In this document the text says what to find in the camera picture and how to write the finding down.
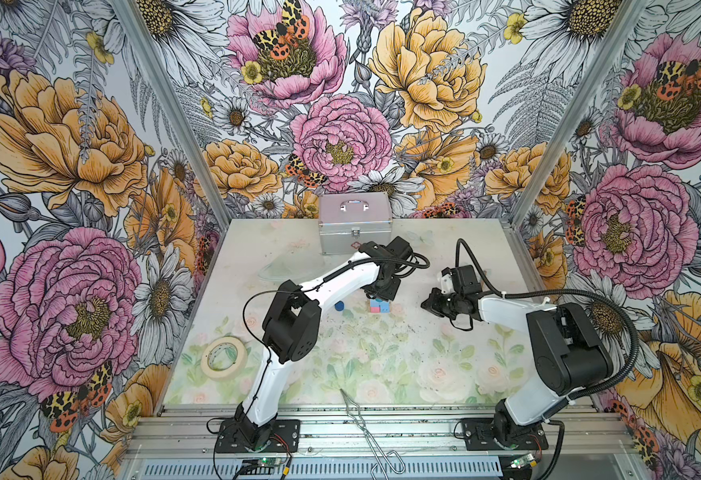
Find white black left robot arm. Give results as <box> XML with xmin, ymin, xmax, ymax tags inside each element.
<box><xmin>230</xmin><ymin>236</ymin><xmax>430</xmax><ymax>450</ymax></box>

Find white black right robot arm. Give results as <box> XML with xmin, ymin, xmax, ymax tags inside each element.
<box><xmin>421</xmin><ymin>239</ymin><xmax>640</xmax><ymax>448</ymax></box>

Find silver aluminium case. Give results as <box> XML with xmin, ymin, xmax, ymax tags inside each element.
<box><xmin>318</xmin><ymin>192</ymin><xmax>392</xmax><ymax>255</ymax></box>

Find clear plastic bowl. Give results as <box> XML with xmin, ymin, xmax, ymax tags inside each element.
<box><xmin>258</xmin><ymin>250</ymin><xmax>330</xmax><ymax>284</ymax></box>

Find right green circuit board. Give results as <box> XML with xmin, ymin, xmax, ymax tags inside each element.
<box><xmin>509</xmin><ymin>453</ymin><xmax>537</xmax><ymax>469</ymax></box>

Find green circuit board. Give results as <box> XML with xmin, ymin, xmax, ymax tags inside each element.
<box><xmin>236</xmin><ymin>457</ymin><xmax>292</xmax><ymax>475</ymax></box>
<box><xmin>509</xmin><ymin>453</ymin><xmax>537</xmax><ymax>469</ymax></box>

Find roll of tape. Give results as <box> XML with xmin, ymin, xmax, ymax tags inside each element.
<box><xmin>200</xmin><ymin>336</ymin><xmax>248</xmax><ymax>380</ymax></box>

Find left green circuit board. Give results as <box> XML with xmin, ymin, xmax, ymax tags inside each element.
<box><xmin>236</xmin><ymin>457</ymin><xmax>292</xmax><ymax>475</ymax></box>

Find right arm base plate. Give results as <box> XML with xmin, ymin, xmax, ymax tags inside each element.
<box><xmin>458</xmin><ymin>417</ymin><xmax>549</xmax><ymax>451</ymax></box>

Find metal wire tongs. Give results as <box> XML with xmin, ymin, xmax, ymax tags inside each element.
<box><xmin>340</xmin><ymin>389</ymin><xmax>406</xmax><ymax>479</ymax></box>

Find aluminium rail frame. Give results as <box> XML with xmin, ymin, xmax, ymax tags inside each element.
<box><xmin>124</xmin><ymin>403</ymin><xmax>634</xmax><ymax>460</ymax></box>

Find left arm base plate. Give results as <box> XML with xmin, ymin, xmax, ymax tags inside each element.
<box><xmin>214</xmin><ymin>417</ymin><xmax>302</xmax><ymax>454</ymax></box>

